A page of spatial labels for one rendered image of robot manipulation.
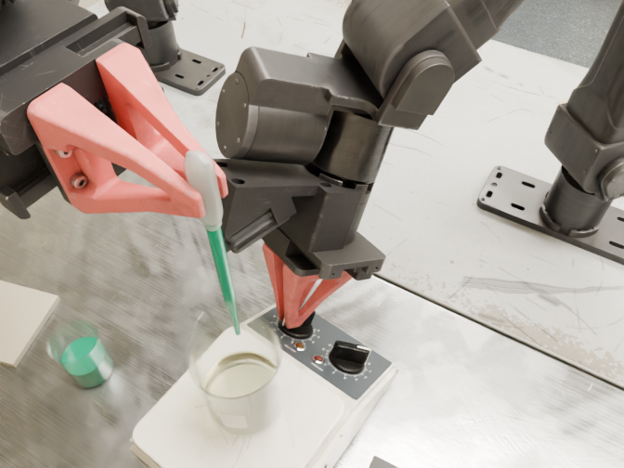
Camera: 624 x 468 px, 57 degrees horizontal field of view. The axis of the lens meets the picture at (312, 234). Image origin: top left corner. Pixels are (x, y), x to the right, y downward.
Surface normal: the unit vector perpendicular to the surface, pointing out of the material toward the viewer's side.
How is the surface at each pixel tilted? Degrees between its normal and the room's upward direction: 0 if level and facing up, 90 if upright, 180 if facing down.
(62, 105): 22
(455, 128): 0
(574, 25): 0
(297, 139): 74
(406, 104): 90
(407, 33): 36
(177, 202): 91
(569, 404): 0
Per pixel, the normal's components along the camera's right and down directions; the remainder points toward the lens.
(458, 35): 0.33, 0.74
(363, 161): 0.29, 0.51
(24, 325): 0.00, -0.62
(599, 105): -0.94, 0.25
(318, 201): -0.78, 0.07
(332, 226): 0.56, 0.52
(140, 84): 0.29, -0.39
